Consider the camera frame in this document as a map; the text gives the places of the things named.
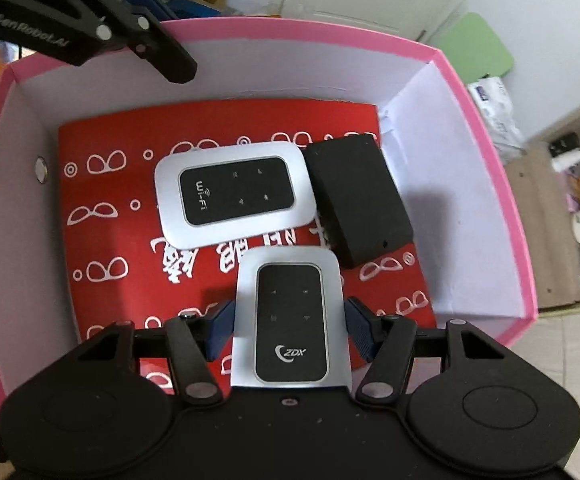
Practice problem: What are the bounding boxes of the silver ZDX router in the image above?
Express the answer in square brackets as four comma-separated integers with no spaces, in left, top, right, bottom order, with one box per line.
[230,246,353,389]

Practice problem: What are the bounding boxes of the pink storage box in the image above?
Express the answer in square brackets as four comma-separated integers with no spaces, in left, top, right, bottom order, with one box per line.
[0,16,537,405]

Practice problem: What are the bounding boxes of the silver wifi router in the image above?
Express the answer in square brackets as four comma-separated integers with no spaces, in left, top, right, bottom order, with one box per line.
[154,142,317,250]

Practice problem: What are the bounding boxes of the red paper sheet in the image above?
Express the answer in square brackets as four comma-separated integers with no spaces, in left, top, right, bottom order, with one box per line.
[57,98,439,391]

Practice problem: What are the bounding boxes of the black rectangular box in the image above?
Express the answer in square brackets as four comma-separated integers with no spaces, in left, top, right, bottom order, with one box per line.
[303,134,413,269]

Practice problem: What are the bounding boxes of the wooden bookshelf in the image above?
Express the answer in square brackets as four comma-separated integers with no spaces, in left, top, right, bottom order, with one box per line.
[506,108,580,311]

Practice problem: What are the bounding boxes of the white tissue package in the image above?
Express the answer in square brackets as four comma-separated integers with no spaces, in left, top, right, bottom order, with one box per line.
[467,77,525,162]

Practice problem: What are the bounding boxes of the white spray bottle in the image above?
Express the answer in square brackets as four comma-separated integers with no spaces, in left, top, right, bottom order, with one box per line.
[549,132,580,174]

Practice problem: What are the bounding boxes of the green folding table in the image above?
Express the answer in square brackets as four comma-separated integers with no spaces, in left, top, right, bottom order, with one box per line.
[436,12,514,84]

